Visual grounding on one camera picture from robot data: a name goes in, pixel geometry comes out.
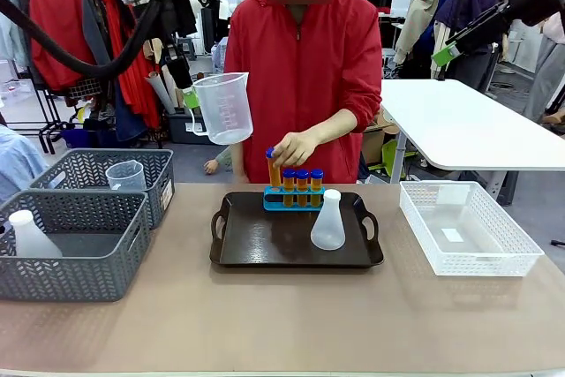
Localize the black hanging garment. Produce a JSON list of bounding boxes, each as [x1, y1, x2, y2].
[[172, 0, 199, 39]]

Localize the rolled paper tubes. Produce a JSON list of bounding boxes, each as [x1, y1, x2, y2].
[[145, 63, 186, 116]]

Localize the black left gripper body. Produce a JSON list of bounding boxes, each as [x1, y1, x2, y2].
[[152, 0, 185, 63]]

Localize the red hanging dress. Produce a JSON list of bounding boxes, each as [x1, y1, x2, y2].
[[101, 0, 162, 131]]

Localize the grey storage box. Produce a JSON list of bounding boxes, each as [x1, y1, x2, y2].
[[166, 111, 213, 145]]

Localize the light blue cloth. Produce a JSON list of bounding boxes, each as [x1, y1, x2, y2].
[[0, 124, 49, 204]]

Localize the mannequin in beige coat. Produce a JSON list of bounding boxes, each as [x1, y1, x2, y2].
[[394, 0, 456, 80]]

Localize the translucent plastic measuring beaker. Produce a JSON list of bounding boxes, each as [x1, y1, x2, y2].
[[104, 160, 147, 192], [190, 71, 255, 147]]

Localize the red hanging jacket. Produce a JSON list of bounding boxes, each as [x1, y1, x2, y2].
[[28, 0, 96, 91]]

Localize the blue test tube rack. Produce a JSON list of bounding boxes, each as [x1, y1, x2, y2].
[[263, 185, 327, 212]]

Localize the person in red jacket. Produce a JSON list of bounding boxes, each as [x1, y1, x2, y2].
[[223, 0, 383, 185]]

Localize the grey basket with flasks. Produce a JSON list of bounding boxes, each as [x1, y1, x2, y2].
[[0, 190, 151, 303]]

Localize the white plastic conical flask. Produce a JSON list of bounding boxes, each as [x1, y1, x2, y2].
[[310, 188, 347, 252], [7, 209, 64, 259]]

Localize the person's left forearm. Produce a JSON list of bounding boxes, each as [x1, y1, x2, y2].
[[308, 107, 358, 145]]

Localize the mannequin arm green sleeve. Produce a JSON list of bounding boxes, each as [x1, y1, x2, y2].
[[202, 147, 234, 175]]

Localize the grey basket with beakers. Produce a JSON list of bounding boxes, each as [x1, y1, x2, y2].
[[28, 148, 176, 231]]

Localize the person's left hand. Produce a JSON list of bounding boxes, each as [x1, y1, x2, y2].
[[272, 132, 320, 170]]

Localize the cardboard box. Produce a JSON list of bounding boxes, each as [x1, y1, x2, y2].
[[360, 107, 398, 165]]

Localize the orange test tube blue cap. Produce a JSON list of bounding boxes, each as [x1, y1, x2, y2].
[[265, 147, 283, 189], [310, 168, 325, 208], [295, 168, 309, 208], [282, 168, 296, 208]]

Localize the white plastic basket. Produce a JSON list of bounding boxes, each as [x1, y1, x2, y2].
[[399, 180, 546, 278]]

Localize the mannequin in navy jacket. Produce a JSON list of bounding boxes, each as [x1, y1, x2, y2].
[[434, 0, 509, 91]]

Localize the black clothes rack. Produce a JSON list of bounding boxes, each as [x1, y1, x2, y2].
[[26, 65, 79, 155]]

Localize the grey hanging trousers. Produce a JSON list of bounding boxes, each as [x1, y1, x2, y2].
[[523, 34, 565, 124]]

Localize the dark brown serving tray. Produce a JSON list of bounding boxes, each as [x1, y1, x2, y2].
[[210, 191, 385, 268]]

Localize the white table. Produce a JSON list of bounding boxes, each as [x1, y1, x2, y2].
[[380, 79, 565, 208]]

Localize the black corrugated cable hose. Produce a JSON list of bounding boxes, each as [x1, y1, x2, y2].
[[0, 0, 162, 80]]

